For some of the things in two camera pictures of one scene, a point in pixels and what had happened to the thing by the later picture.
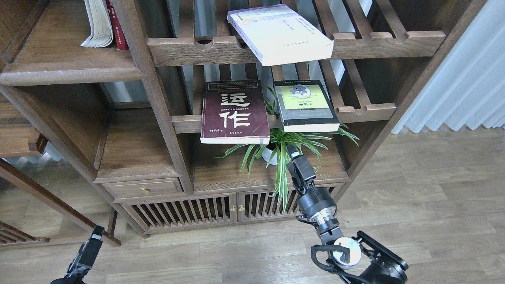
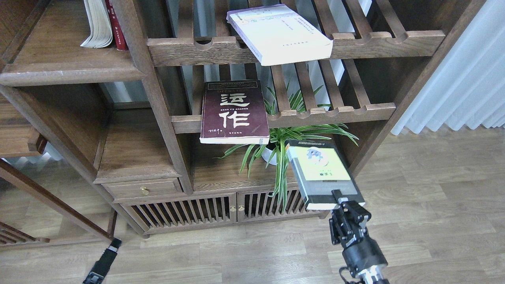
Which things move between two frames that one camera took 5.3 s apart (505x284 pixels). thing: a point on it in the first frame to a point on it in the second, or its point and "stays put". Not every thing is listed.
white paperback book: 277,34 stays put
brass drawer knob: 144,190 stays put
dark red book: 234,112 stays put
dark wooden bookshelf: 193,113 stays put
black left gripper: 82,263 to 101,266
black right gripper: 317,205 to 346,226
